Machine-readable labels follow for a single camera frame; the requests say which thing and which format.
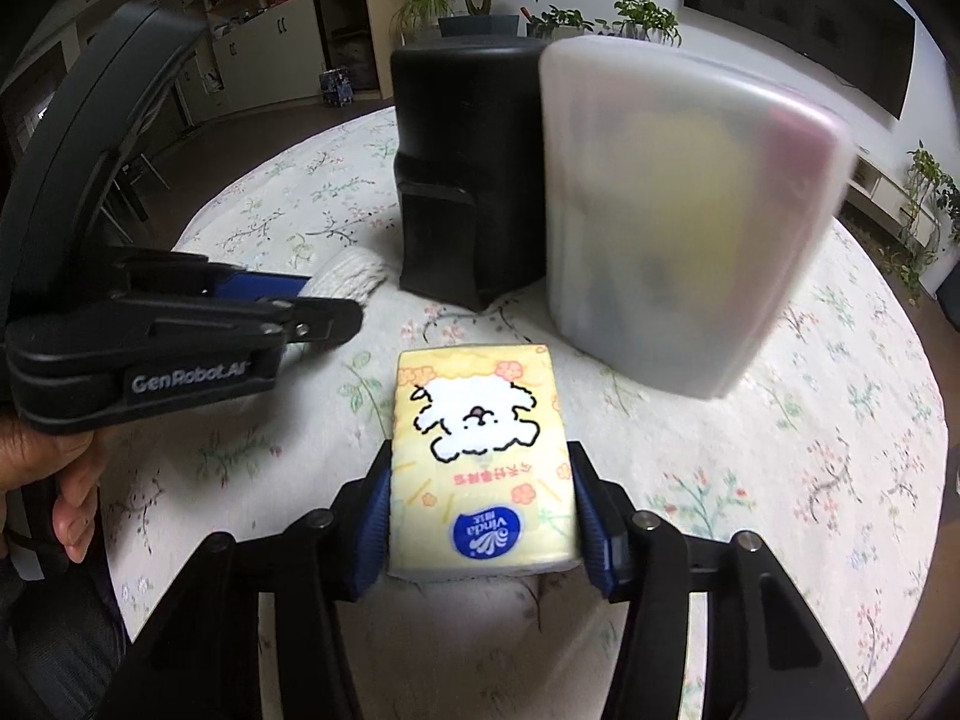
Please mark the black cylindrical container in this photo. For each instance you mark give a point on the black cylindrical container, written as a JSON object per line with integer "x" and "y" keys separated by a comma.
{"x": 465, "y": 180}

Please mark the small green plant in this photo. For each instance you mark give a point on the small green plant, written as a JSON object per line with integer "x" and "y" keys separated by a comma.
{"x": 559, "y": 21}

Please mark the translucent white storage container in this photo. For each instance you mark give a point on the translucent white storage container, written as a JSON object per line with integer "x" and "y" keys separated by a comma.
{"x": 675, "y": 225}

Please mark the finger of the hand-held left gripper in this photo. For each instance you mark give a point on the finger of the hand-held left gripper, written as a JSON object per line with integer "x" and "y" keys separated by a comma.
{"x": 266, "y": 285}
{"x": 315, "y": 324}

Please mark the floral tablecloth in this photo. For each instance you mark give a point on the floral tablecloth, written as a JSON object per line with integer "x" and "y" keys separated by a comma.
{"x": 787, "y": 465}

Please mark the yellow tissue pack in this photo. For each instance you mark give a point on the yellow tissue pack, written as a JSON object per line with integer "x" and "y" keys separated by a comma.
{"x": 480, "y": 457}

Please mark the white cabinets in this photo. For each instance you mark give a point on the white cabinets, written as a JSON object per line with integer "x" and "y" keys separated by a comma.
{"x": 255, "y": 52}

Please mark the small trailing plant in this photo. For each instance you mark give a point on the small trailing plant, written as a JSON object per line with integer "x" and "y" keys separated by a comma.
{"x": 934, "y": 202}

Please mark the thin drooping plant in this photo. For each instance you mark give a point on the thin drooping plant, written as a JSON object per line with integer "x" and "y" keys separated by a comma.
{"x": 420, "y": 11}

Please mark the dark tall cabinet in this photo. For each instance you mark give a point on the dark tall cabinet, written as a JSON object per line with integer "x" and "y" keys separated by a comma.
{"x": 349, "y": 7}

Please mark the bushy green plant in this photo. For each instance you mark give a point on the bushy green plant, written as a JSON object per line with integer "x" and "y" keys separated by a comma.
{"x": 649, "y": 15}

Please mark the dark blue square planter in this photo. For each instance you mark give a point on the dark blue square planter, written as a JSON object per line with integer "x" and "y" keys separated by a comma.
{"x": 480, "y": 26}

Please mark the white knitted cloth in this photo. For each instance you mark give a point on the white knitted cloth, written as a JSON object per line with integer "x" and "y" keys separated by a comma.
{"x": 349, "y": 277}

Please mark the black chair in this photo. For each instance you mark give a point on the black chair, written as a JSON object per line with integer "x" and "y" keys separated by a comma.
{"x": 90, "y": 127}

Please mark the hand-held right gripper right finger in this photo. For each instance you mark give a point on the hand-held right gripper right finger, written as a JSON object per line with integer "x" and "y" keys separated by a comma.
{"x": 596, "y": 532}

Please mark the white television cabinet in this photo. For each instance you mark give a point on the white television cabinet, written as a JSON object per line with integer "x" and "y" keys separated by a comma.
{"x": 892, "y": 191}

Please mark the person's left hand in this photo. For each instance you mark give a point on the person's left hand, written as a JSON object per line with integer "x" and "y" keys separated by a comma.
{"x": 71, "y": 495}

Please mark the blue patterned bag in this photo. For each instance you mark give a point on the blue patterned bag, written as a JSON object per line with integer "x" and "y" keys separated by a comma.
{"x": 336, "y": 88}

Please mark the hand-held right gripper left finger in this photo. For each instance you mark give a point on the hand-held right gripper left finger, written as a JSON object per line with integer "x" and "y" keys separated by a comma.
{"x": 373, "y": 532}

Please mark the wall-mounted black television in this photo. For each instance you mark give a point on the wall-mounted black television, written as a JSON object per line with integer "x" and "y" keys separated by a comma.
{"x": 810, "y": 15}

